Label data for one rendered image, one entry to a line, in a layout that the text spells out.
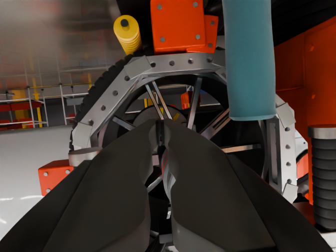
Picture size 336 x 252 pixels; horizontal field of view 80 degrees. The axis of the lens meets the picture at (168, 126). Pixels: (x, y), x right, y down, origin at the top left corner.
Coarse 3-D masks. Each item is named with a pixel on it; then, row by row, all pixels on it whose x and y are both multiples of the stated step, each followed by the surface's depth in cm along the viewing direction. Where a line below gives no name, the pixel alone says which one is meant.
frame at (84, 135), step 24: (120, 72) 46; (144, 72) 47; (168, 72) 48; (192, 72) 52; (216, 72) 53; (120, 96) 47; (96, 120) 47; (288, 120) 50; (72, 144) 47; (96, 144) 52; (288, 144) 51; (288, 168) 51; (288, 192) 51
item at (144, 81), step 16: (144, 80) 55; (160, 80) 62; (176, 80) 69; (192, 80) 67; (208, 80) 60; (128, 96) 57; (160, 96) 58; (192, 96) 59; (224, 96) 69; (160, 112) 58; (192, 112) 59; (224, 112) 60; (112, 128) 66; (128, 128) 58; (208, 128) 60; (240, 128) 74; (256, 128) 61; (160, 144) 59; (240, 144) 62; (256, 144) 61; (160, 160) 60; (256, 160) 64; (160, 176) 60; (160, 208) 74
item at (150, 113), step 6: (150, 108) 104; (168, 108) 104; (144, 114) 104; (150, 114) 104; (156, 114) 104; (174, 114) 105; (180, 114) 105; (138, 120) 104; (144, 120) 104; (180, 120) 105; (186, 120) 105; (156, 150) 101
